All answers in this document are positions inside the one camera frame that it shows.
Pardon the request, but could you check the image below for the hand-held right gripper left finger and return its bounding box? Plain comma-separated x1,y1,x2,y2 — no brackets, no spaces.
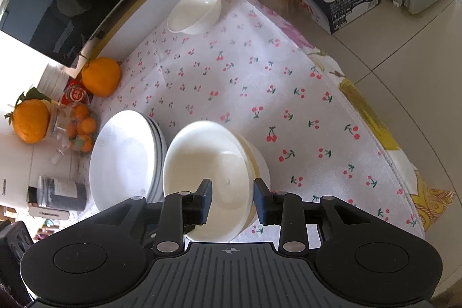
94,179,213,254

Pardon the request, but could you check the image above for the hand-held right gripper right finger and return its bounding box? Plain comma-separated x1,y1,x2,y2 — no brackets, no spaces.
254,179,372,254

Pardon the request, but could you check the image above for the white bowl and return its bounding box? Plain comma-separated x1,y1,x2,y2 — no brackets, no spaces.
231,129,271,222

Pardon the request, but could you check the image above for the large cream bowl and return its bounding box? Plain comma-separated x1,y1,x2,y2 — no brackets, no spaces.
162,120,254,244

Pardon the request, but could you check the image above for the blue patterned plate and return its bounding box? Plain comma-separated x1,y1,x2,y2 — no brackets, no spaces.
144,115,169,204
90,109,160,213

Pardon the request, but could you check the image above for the cherry print tablecloth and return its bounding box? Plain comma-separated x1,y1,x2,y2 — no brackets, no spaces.
87,0,426,247

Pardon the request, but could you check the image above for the clear jar of small oranges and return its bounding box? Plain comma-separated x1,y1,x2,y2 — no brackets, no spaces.
49,102,98,155

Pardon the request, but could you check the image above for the flower print cloth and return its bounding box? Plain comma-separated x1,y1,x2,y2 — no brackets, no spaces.
249,0,456,233

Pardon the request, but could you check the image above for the dark jar with silver lid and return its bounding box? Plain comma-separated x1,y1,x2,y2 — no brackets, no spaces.
37,175,87,212

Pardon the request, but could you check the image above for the white flat labelled box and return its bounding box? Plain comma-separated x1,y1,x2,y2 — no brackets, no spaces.
29,204,70,221

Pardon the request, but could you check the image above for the large orange with leaves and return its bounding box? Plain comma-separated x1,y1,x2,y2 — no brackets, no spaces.
80,55,121,98
4,88,51,144

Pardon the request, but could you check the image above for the white appliance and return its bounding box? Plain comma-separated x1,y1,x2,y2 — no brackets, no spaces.
0,102,91,211

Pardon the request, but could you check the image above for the small cream bowl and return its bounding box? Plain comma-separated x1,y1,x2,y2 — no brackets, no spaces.
167,0,221,35

